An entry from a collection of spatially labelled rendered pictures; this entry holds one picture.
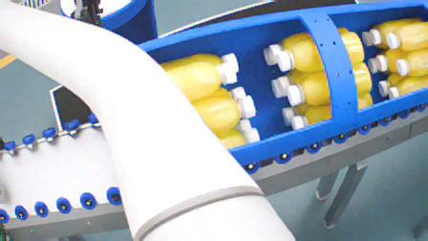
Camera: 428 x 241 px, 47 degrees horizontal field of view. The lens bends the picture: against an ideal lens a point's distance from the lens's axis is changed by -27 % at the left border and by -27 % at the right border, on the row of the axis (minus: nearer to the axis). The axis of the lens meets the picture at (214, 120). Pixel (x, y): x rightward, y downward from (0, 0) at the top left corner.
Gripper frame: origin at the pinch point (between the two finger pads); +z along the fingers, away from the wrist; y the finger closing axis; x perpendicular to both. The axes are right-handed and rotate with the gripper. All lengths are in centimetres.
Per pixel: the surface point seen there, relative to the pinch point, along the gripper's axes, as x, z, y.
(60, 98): 47, 130, 64
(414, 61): -69, 31, 13
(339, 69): -43.6, 23.5, 4.9
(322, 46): -40.4, 22.0, 9.3
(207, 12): -16, 145, 111
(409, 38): -68, 26, 17
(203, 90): -16.8, 27.6, 3.0
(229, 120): -21.3, 31.9, -1.0
